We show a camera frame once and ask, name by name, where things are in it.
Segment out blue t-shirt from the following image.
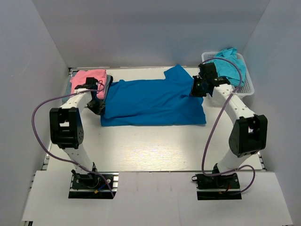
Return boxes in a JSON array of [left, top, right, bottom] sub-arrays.
[[100, 65, 206, 127]]

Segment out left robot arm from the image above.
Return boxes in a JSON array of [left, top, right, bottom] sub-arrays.
[[49, 77, 105, 188]]

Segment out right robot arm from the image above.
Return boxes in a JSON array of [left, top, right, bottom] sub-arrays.
[[190, 63, 268, 188]]

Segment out grey-blue folded t-shirt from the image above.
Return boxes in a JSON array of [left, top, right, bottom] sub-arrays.
[[62, 75, 110, 104]]

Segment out pink folded t-shirt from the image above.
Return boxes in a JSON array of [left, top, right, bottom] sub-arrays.
[[70, 69, 107, 100]]

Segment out turquoise crumpled t-shirt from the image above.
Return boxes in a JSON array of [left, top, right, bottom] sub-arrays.
[[208, 48, 246, 87]]

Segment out white plastic basket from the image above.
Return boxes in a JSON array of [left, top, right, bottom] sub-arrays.
[[201, 51, 254, 98]]

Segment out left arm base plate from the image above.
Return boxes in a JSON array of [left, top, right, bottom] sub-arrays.
[[68, 170, 119, 199]]

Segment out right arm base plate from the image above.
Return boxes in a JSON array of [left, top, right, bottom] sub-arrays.
[[191, 173, 242, 201]]

